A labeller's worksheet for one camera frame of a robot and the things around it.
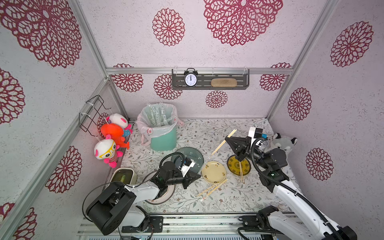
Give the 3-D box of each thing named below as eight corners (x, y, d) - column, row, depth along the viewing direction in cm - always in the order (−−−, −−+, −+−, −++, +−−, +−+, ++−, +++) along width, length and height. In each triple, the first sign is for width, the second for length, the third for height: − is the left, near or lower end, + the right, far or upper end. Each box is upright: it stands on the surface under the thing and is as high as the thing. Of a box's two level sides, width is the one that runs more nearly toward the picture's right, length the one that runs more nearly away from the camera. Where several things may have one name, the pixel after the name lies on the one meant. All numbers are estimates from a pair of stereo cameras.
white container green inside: (114, 187, 88) (109, 182, 83) (119, 172, 94) (115, 167, 88) (135, 187, 88) (132, 182, 83) (139, 172, 94) (135, 167, 88)
